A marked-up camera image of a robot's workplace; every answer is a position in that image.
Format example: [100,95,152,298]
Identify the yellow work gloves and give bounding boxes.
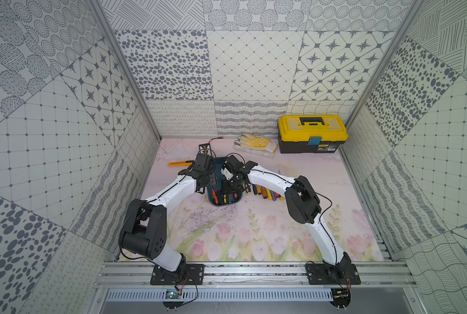
[234,133,278,158]

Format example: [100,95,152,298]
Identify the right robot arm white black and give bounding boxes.
[221,154,352,277]

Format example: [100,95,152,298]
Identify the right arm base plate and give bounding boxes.
[305,262,361,286]

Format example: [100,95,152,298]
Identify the teal plastic storage tray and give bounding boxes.
[206,157,242,207]

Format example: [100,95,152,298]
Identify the wooden orange handle screwdriver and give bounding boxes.
[260,187,267,199]

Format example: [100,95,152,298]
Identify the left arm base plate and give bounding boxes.
[151,262,205,286]

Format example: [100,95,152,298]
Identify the large orange black screwdriver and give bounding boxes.
[211,188,219,205]

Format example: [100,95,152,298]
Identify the orange utility knife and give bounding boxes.
[167,160,194,167]

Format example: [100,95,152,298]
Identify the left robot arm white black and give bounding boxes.
[118,153,215,277]

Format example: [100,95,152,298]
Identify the yellow black toolbox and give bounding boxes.
[278,115,349,154]

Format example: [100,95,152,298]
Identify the aluminium rail frame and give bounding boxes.
[94,261,416,288]

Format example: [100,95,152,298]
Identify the clear blue red screwdriver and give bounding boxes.
[269,190,277,201]

